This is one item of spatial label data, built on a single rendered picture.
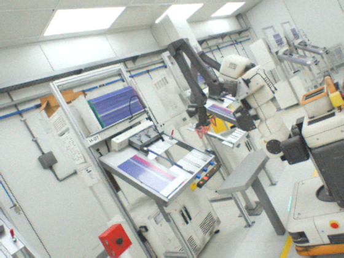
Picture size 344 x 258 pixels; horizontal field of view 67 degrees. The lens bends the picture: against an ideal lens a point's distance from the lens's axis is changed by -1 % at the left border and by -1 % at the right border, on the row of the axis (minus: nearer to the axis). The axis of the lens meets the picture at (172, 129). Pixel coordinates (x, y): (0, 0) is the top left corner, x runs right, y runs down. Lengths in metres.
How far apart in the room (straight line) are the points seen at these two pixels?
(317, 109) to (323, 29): 7.62
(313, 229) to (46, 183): 2.86
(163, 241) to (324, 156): 1.31
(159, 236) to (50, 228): 1.68
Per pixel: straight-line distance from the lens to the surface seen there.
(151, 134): 2.40
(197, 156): 2.28
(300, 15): 9.36
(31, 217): 3.47
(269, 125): 1.76
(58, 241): 3.55
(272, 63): 6.42
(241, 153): 3.27
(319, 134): 1.59
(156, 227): 2.17
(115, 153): 2.25
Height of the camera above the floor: 1.24
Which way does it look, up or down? 4 degrees down
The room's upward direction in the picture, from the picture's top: 29 degrees counter-clockwise
